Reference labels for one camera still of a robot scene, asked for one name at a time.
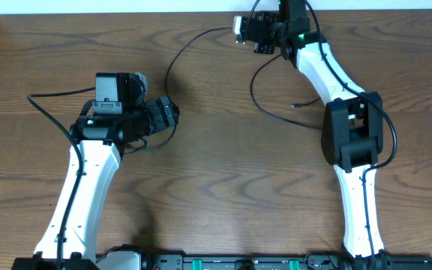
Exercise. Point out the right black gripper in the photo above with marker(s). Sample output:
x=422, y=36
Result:
x=267, y=16

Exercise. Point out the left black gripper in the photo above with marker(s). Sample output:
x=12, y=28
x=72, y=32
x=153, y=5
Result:
x=164, y=112

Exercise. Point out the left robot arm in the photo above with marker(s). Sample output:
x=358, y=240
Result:
x=118, y=115

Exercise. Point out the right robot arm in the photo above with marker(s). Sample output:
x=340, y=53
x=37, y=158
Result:
x=352, y=128

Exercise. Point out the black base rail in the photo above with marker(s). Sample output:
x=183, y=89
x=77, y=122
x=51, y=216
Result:
x=238, y=262

